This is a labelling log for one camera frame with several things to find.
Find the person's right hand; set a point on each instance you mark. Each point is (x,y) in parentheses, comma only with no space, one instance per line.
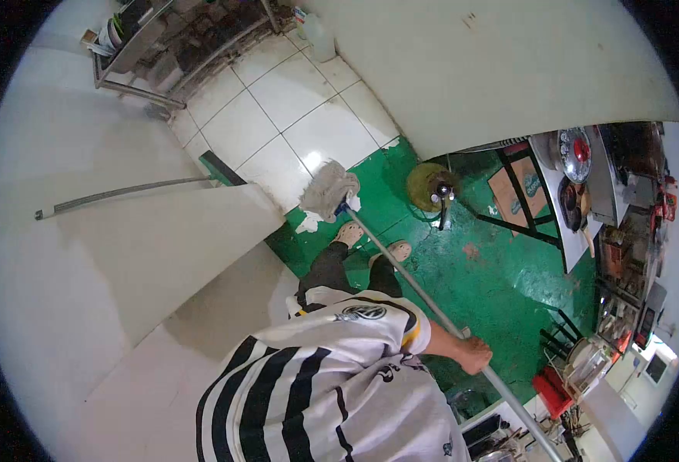
(473,353)

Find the person's right fingers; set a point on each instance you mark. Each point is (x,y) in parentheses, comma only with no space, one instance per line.
(481,361)

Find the red plastic crate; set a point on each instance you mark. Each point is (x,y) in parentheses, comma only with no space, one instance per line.
(552,392)

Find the black chair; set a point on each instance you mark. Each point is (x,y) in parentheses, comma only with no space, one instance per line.
(559,338)

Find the dish rack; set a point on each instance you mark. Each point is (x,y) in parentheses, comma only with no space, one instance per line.
(588,364)

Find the person's body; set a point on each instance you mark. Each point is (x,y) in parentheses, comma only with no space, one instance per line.
(328,381)

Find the brown cardboard box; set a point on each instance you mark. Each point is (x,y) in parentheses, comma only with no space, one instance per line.
(512,190)

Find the person's legs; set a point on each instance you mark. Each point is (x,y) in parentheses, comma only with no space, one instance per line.
(331,265)

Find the dark frying pan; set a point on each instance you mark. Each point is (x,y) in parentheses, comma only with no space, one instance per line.
(573,203)

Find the yellow-green gas cylinder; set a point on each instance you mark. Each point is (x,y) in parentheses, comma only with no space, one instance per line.
(426,186)

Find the cluttered kitchen counter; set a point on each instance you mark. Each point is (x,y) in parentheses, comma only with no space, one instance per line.
(634,231)

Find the steel pot lid red knob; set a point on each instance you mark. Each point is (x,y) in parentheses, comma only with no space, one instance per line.
(574,155)

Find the white plastic jug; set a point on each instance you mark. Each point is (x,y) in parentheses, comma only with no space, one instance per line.
(320,36)

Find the metal handrail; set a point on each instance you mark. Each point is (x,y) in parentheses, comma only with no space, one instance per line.
(114,193)

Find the metal shelf rack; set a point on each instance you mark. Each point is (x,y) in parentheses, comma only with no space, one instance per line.
(160,52)

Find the white table with black frame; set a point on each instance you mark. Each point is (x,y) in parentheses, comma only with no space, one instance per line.
(553,173)

